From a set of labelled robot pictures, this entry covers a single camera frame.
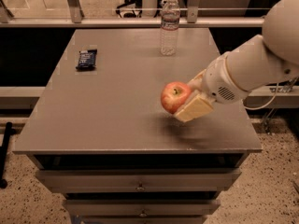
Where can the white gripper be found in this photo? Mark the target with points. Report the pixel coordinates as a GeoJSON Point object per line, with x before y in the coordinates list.
{"type": "Point", "coordinates": [219, 79]}

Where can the red apple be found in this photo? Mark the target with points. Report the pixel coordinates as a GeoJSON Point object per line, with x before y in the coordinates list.
{"type": "Point", "coordinates": [174, 95]}

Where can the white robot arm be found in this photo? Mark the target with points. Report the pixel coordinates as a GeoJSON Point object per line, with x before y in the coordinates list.
{"type": "Point", "coordinates": [267, 58]}

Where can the clear plastic water bottle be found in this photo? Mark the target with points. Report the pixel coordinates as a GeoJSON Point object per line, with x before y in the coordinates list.
{"type": "Point", "coordinates": [170, 16]}

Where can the grey drawer cabinet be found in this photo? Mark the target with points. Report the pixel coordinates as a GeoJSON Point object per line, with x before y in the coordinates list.
{"type": "Point", "coordinates": [110, 118]}

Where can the dark blue snack bar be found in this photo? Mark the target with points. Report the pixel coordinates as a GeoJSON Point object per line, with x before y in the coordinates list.
{"type": "Point", "coordinates": [87, 60]}

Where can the black office chair base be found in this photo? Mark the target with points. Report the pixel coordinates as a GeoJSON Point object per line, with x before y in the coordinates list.
{"type": "Point", "coordinates": [129, 9]}

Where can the lower grey drawer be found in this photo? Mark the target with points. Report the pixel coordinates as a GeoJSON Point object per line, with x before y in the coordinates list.
{"type": "Point", "coordinates": [141, 208]}

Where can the grey drawer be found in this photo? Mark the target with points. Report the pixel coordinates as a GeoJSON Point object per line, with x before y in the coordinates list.
{"type": "Point", "coordinates": [141, 208]}
{"type": "Point", "coordinates": [138, 180]}

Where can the upper grey drawer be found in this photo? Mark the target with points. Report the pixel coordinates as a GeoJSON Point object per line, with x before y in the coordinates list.
{"type": "Point", "coordinates": [138, 180]}

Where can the black pole stand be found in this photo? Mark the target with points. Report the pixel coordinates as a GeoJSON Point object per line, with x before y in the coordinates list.
{"type": "Point", "coordinates": [3, 153]}

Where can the metal railing frame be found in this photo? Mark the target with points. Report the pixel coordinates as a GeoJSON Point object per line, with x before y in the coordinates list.
{"type": "Point", "coordinates": [101, 13]}

